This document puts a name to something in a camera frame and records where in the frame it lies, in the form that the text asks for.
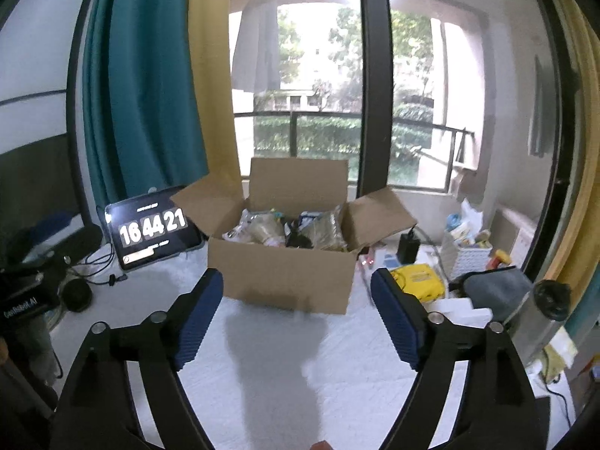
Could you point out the white woven basket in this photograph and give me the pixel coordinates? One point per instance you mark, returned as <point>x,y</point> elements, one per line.
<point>468,260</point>

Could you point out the black round object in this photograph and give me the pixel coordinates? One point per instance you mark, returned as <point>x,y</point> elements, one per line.
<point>77,296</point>

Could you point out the clear plastic snack packet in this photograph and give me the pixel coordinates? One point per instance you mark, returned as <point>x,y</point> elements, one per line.
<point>330,229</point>

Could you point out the dark sliding door frame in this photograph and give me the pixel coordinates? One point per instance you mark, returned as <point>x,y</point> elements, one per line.
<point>565,150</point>

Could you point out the black balcony railing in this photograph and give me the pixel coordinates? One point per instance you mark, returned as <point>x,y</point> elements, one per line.
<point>293,133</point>

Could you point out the silver bottle with black lid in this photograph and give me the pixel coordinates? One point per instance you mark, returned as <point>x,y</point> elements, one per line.
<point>534,333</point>

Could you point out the grey fabric pouch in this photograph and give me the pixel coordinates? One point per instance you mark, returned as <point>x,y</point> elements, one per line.
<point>497,288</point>

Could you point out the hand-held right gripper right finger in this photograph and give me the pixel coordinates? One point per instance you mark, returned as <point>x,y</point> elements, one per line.
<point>398,323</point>

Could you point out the hanging pale cloth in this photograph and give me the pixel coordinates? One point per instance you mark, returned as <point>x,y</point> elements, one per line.
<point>541,112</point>

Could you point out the black tablet with clock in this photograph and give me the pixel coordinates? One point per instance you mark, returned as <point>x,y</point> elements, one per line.
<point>150,234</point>

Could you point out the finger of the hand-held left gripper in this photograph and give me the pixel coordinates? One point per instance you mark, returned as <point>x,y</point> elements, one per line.
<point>70,246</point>

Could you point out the white plastic bag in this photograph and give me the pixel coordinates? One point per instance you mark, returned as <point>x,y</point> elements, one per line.
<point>471,218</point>

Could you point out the teal curtain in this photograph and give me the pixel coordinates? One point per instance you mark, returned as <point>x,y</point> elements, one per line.
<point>140,103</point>

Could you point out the brown cardboard box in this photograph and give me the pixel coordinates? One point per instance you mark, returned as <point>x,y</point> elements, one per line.
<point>281,272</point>

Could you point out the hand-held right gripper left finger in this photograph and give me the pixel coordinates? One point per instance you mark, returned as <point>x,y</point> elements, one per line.
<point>197,323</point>

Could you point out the dark window post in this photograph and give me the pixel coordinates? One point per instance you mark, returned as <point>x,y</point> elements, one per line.
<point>375,79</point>

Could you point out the black power adapter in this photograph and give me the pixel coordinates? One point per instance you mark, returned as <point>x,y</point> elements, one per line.
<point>408,248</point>

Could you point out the yellow curtain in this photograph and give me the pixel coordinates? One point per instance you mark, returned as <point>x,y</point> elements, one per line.
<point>211,103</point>
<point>581,150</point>

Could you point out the red yellow small packet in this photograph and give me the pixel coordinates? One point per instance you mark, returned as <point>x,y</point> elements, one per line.
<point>499,258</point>

